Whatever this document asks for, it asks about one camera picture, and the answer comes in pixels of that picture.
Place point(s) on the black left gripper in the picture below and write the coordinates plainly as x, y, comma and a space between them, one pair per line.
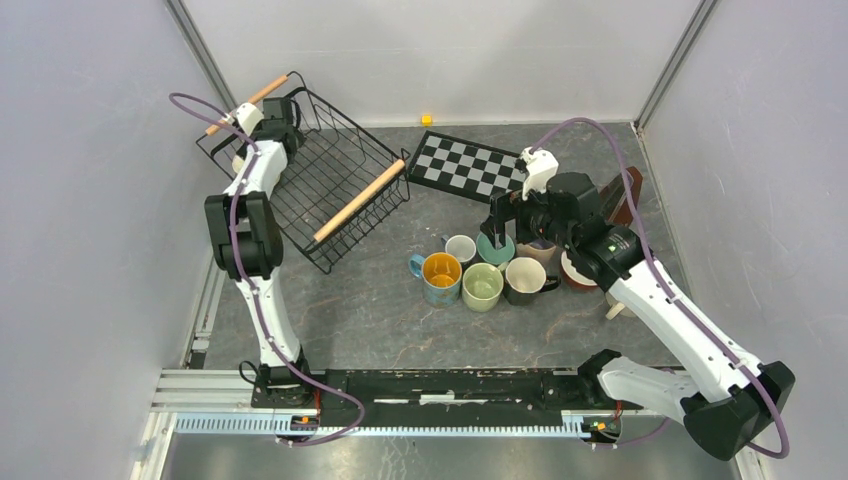
300, 136

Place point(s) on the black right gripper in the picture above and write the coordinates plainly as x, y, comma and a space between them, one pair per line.
505, 207

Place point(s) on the small green teacup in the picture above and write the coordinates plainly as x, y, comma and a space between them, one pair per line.
488, 253

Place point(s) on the pink iridescent mug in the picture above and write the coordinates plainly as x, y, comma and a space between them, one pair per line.
539, 250

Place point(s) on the grey blue mug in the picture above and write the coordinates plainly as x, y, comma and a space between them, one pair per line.
462, 247

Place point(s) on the glossy black mug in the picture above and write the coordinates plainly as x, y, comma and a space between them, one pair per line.
525, 279

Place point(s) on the light green mug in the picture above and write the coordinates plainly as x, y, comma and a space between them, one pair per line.
482, 286

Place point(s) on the blue bottomed mug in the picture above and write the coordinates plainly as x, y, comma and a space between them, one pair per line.
441, 274

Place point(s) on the red floral mug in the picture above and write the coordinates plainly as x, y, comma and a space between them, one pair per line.
572, 277

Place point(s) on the cream mug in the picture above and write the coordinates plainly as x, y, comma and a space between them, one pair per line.
617, 308
237, 163

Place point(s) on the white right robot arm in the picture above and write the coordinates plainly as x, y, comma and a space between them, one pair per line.
726, 399

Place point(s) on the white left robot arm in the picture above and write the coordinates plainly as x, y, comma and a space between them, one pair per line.
248, 246

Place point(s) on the black white chessboard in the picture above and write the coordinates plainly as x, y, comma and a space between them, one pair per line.
464, 168

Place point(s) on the brown wooden metronome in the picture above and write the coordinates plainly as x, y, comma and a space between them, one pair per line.
614, 205

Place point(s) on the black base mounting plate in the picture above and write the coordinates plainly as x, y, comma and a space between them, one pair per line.
435, 398

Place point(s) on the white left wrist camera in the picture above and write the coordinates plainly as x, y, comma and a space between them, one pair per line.
246, 117

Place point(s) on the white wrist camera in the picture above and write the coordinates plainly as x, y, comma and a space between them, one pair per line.
539, 167
246, 117

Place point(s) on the left wooden rack handle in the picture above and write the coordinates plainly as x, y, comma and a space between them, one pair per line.
255, 99

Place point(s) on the wooden rack handle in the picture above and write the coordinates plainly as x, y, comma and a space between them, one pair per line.
255, 99
359, 201

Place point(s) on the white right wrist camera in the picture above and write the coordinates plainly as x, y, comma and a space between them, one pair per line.
539, 167

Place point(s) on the black wire dish rack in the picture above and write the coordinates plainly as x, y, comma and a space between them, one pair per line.
337, 160

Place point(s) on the right wooden rack handle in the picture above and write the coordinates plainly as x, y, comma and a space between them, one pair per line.
359, 201

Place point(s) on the aluminium rail frame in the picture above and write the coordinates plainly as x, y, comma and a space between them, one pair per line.
202, 425

